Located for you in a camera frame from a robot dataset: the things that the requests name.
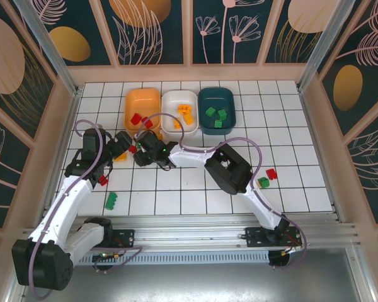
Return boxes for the orange plastic bin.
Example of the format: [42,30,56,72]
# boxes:
[124,87,162,135]

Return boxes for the long green lego brick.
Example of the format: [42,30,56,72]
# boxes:
[105,191,119,211]

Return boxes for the white plastic bin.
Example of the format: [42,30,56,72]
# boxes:
[161,90,199,137]

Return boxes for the teal plastic bin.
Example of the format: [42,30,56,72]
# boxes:
[197,87,237,136]

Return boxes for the grey metal base sheet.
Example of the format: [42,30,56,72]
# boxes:
[6,247,375,302]

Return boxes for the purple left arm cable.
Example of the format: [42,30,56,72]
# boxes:
[27,119,144,299]

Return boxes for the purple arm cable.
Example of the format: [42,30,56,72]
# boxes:
[27,119,144,299]
[135,113,308,270]

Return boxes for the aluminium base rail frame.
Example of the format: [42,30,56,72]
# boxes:
[21,211,360,254]

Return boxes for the dark wall panel with flowers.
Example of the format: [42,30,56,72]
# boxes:
[0,100,31,230]
[192,0,261,65]

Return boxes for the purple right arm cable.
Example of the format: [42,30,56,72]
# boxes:
[135,113,308,270]

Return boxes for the white slotted cable duct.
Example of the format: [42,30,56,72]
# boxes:
[77,253,272,265]

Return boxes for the aluminium frame post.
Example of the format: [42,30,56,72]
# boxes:
[297,0,350,92]
[12,0,83,97]

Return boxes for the dark wall panel orange circle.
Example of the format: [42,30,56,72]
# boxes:
[100,0,184,65]

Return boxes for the dark wall panel gold oval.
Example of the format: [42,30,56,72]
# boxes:
[20,0,112,66]

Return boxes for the dark wall panel beige circle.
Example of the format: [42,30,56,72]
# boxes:
[0,0,56,147]
[263,0,346,64]

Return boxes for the dark wall panel yellow oval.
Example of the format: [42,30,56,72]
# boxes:
[318,0,378,136]

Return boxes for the dark wall panel with leaves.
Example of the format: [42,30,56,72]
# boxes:
[346,109,378,226]

